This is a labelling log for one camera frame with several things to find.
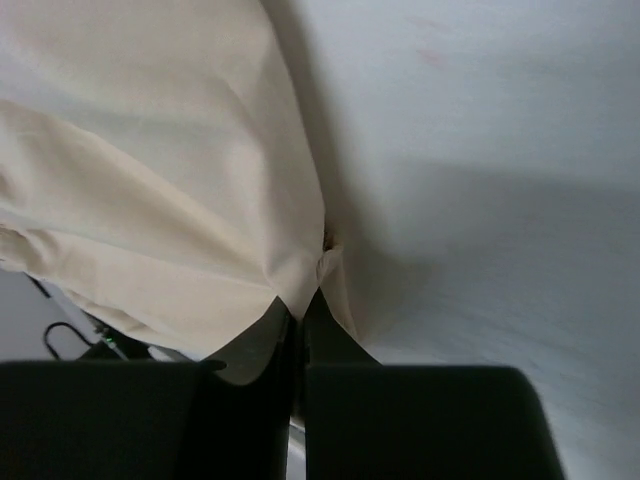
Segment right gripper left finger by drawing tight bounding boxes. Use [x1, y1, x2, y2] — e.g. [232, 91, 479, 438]
[1, 300, 291, 479]

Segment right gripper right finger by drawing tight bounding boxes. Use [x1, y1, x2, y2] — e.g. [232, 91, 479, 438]
[302, 293, 565, 479]

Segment beige trousers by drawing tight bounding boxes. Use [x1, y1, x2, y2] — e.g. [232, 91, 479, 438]
[1, 1, 354, 355]

